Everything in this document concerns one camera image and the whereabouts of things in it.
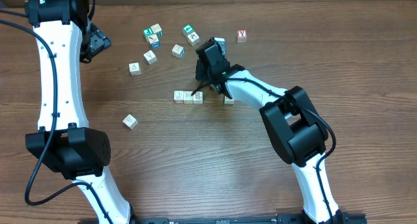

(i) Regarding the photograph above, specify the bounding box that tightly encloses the plain wooden block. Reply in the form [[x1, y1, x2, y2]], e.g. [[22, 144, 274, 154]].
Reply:
[[224, 96, 235, 105]]

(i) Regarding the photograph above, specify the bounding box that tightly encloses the wooden block barrel picture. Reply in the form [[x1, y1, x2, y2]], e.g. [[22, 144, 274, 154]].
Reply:
[[193, 92, 203, 104]]

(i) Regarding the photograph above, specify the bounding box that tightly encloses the small wooden picture block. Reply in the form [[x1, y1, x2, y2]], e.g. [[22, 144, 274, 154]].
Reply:
[[183, 91, 194, 104]]

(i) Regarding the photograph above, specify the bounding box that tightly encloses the green letter L block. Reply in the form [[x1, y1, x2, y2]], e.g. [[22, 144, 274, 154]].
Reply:
[[173, 91, 184, 104]]

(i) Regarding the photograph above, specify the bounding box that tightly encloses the wooden block blue side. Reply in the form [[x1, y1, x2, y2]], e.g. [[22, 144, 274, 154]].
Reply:
[[171, 44, 184, 59]]

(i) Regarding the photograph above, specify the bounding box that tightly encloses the wooden block text top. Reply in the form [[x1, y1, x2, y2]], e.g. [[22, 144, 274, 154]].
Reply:
[[143, 50, 157, 65]]

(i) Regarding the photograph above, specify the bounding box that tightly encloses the wooden block pencil picture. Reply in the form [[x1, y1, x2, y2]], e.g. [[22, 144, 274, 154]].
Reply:
[[148, 35, 161, 49]]

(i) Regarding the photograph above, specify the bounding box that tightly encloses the wooden block red picture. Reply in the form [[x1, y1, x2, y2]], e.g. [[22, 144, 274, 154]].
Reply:
[[122, 115, 138, 130]]

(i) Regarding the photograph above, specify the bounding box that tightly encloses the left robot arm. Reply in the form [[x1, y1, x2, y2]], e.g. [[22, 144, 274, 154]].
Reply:
[[25, 0, 136, 223]]

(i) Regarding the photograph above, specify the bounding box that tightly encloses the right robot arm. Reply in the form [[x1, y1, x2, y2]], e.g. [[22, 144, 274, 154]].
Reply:
[[195, 37, 341, 223]]

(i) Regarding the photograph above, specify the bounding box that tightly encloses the wooden block brown picture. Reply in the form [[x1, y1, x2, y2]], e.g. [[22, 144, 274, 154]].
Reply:
[[187, 32, 200, 46]]

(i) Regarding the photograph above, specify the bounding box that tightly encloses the red letter Y block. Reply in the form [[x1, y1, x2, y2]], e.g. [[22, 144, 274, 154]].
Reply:
[[237, 30, 248, 43]]

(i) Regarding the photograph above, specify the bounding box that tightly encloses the green letter wooden block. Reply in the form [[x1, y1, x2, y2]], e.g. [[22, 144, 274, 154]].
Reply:
[[143, 27, 154, 42]]

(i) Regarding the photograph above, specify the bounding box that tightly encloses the green number four block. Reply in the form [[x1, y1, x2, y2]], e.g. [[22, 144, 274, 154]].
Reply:
[[182, 24, 195, 37]]

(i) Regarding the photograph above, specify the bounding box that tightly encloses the wooden block number side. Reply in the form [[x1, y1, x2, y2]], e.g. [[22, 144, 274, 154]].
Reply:
[[151, 23, 164, 37]]

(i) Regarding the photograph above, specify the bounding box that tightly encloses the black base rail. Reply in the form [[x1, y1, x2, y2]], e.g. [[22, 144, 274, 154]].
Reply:
[[78, 212, 367, 224]]

